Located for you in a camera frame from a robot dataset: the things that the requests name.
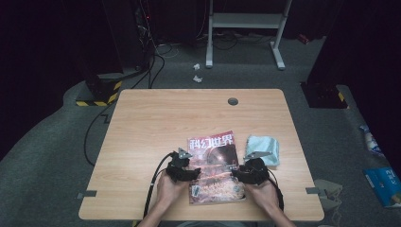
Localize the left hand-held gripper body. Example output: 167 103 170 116
165 147 193 183

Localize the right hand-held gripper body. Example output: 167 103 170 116
243 150 272 186

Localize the colourful glossy magazine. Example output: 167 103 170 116
187 131 247 206

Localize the light blue cleaning cloth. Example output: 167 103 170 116
245 135 281 167

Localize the person's left hand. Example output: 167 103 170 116
156 172 190 209

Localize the person's right hand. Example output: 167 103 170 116
245 180 280 215

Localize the black base with yellow corner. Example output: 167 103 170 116
300 81 350 110

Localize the black yellow striped wide base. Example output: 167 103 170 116
75 74 123 108

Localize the blue and white packet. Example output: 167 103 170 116
358 124 386 158

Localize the blue packet on floor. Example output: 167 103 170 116
362 166 401 209

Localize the dark equipment rack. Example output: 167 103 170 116
100 0 155 72

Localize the white metal stand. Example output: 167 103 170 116
205 0 293 71

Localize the right hand-held gripper black cable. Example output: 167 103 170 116
268 178 285 212

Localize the hand-held gripper black cable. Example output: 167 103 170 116
268 178 285 212
143 151 176 219

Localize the left hand-held gripper black cable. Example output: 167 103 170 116
143 151 176 219

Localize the long black floor cable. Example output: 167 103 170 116
82 102 116 167

